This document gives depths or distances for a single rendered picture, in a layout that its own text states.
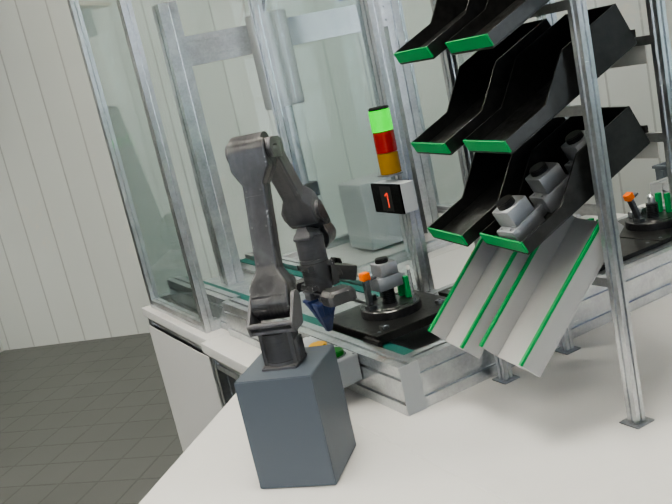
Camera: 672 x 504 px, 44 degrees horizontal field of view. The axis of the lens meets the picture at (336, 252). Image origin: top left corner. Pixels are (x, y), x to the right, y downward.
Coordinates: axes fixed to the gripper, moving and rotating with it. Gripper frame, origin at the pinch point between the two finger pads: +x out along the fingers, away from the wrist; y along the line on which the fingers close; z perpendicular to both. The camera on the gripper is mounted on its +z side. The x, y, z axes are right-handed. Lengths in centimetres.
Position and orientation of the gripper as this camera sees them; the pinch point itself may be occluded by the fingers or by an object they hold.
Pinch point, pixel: (325, 314)
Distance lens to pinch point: 171.0
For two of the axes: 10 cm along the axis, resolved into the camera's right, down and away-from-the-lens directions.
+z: 8.4, -2.8, 4.6
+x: 2.1, 9.6, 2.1
